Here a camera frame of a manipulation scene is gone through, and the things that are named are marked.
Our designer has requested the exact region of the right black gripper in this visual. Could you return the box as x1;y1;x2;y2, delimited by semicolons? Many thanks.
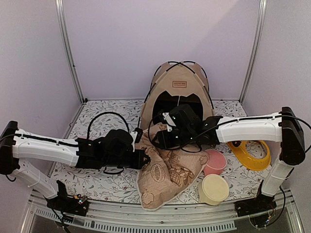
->
150;129;194;151

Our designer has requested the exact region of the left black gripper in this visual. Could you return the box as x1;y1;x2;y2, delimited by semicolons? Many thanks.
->
103;149;150;169

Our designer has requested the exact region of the white pet cushion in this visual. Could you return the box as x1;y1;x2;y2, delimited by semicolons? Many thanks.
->
136;123;209;211

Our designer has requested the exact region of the beige fabric pet tent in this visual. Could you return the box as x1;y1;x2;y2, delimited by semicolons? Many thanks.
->
140;61;214;130

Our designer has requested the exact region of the black tent pole long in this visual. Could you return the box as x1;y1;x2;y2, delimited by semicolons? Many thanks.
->
144;61;202;103

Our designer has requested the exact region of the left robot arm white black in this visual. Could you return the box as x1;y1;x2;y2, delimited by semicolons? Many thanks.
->
0;121;151;211

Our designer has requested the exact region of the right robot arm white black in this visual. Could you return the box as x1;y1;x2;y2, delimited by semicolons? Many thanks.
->
149;104;308;216

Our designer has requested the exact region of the pink footed pet bowl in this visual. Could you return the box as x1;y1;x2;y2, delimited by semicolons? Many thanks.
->
203;150;226;176

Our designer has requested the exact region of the cream footed pet bowl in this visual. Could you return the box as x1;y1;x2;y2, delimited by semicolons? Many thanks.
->
198;174;229;205

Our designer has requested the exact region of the yellow double bowl holder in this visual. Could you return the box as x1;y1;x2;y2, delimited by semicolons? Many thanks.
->
227;141;271;171

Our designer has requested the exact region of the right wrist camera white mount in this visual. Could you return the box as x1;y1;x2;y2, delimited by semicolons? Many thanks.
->
158;111;176;132

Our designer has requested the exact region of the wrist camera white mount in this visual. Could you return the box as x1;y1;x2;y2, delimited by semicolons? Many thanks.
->
158;111;176;132
130;128;143;152

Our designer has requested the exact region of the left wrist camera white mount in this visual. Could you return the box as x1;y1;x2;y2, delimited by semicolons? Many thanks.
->
130;128;143;152

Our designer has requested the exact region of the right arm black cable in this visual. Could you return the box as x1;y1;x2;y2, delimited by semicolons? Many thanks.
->
147;114;224;153

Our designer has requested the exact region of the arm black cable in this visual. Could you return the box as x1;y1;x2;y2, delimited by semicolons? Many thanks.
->
147;114;224;153
86;111;130;140

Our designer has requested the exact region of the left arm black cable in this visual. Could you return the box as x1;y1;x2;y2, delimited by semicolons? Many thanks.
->
86;111;130;140

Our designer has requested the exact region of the front aluminium rail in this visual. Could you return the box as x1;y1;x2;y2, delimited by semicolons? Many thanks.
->
20;188;304;233

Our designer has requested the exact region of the right aluminium frame post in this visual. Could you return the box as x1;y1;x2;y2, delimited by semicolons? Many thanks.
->
239;0;267;104

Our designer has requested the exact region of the aluminium frame post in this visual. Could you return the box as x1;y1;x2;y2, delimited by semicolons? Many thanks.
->
239;0;267;104
55;0;85;103

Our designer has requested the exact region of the left aluminium frame post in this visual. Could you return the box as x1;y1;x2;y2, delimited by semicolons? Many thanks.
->
55;0;85;103

